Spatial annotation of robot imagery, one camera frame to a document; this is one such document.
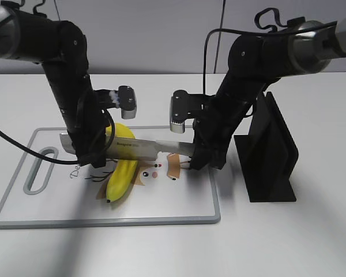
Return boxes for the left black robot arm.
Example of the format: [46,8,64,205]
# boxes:
[0,1,110,168]

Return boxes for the black knife stand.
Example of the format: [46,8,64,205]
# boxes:
[234,92,299,203]

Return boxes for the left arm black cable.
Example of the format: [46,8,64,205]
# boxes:
[0,95,116,165]

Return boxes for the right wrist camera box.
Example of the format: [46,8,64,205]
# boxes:
[170,89,210,134]

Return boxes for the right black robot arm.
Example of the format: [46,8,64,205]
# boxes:
[190,18,346,170]

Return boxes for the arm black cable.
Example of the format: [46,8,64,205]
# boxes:
[0,95,116,165]
[202,8,338,96]

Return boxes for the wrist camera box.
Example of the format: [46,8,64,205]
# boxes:
[95,85,137,119]
[170,89,210,134]

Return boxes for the white-handled kitchen knife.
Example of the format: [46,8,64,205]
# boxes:
[59,133,195,161]

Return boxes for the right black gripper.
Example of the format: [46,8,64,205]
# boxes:
[190,96,250,170]

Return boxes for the yellow plastic banana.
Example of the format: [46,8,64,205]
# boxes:
[106,123,138,202]

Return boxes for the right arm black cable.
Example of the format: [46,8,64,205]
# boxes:
[202,8,338,96]

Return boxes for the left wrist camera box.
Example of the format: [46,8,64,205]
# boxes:
[95,85,137,119]

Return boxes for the white grey-rimmed cutting board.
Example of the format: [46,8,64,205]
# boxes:
[0,125,221,230]

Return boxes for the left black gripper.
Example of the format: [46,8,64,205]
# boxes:
[67,92,107,168]

